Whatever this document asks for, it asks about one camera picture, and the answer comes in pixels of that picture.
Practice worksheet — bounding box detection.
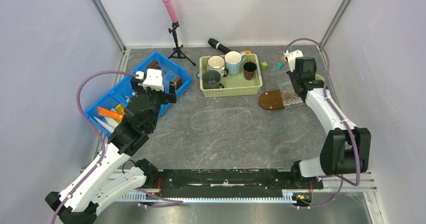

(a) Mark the black microphone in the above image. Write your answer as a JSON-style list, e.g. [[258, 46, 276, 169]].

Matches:
[[208, 38, 232, 54]]

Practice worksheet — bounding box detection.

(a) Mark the brown soap block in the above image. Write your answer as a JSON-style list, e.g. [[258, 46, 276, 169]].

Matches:
[[173, 76, 182, 89]]

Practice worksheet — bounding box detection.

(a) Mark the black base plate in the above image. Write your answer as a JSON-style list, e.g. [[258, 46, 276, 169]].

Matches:
[[141, 169, 324, 198]]

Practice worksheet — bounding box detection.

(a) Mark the white comb cable duct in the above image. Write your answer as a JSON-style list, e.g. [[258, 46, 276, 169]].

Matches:
[[117, 190, 296, 204]]

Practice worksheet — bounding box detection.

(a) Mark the orange toothpaste tube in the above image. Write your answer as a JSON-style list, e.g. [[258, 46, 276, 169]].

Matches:
[[97, 106, 124, 121]]

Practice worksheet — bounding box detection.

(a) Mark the teal block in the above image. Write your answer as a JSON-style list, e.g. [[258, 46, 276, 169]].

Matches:
[[275, 62, 284, 70]]

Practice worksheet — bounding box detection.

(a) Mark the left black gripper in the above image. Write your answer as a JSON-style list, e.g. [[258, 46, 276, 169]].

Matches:
[[131, 77, 176, 131]]

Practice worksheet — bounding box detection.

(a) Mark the cream mug brown rim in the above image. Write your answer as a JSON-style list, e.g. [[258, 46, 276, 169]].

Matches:
[[207, 55, 229, 77]]

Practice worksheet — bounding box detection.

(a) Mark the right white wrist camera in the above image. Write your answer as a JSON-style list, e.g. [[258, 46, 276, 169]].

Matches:
[[283, 50, 303, 72]]

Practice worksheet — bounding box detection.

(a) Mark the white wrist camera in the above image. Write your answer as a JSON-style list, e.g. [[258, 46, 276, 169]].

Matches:
[[283, 50, 303, 72], [136, 68, 164, 91]]

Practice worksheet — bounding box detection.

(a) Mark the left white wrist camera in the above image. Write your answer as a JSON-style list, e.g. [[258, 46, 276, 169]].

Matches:
[[136, 68, 164, 91]]

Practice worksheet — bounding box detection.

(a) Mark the dark brown cup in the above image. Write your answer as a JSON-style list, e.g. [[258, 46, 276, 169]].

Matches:
[[243, 62, 257, 80]]

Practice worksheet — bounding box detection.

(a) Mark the clear textured toothbrush holder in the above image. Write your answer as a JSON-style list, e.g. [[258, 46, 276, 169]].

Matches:
[[279, 82, 305, 108]]

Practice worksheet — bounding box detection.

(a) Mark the pink microphone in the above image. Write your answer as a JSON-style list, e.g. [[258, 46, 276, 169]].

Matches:
[[162, 0, 178, 23]]

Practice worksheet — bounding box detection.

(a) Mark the light blue mug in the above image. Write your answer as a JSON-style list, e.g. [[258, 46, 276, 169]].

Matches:
[[225, 51, 247, 76]]

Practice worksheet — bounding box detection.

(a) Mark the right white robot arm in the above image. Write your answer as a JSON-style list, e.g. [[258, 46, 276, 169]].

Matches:
[[287, 57, 371, 188]]

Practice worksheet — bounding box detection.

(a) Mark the pale green plastic basket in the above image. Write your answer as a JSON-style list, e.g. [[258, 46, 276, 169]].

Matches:
[[199, 54, 263, 97]]

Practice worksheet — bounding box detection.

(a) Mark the green cube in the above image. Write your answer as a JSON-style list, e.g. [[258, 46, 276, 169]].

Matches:
[[261, 62, 268, 69]]

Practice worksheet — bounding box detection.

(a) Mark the brown oval wooden tray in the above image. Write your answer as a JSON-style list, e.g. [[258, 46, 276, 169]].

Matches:
[[259, 89, 284, 110]]

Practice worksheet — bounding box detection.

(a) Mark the pale green ribbed mug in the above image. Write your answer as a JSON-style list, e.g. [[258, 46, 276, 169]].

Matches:
[[315, 74, 325, 84]]

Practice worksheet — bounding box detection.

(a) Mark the dark grey mug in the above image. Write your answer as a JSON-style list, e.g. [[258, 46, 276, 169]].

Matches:
[[201, 70, 225, 89]]

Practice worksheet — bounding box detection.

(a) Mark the white toothpaste tube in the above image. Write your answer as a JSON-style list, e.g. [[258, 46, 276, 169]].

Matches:
[[94, 117, 116, 136]]

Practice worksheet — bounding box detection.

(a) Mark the blue plastic divided bin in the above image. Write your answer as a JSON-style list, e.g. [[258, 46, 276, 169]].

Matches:
[[84, 51, 192, 137]]

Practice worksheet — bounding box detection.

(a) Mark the black mini tripod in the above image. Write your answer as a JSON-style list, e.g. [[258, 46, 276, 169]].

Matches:
[[168, 22, 196, 66]]

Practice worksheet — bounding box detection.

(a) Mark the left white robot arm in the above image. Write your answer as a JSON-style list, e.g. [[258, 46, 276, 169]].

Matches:
[[45, 71, 178, 223]]

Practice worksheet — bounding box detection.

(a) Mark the clear oval acrylic tray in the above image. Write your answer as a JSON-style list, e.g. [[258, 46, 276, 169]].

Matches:
[[190, 107, 253, 135]]

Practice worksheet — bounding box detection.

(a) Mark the yellow tube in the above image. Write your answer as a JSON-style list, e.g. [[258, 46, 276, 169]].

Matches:
[[115, 104, 125, 115]]

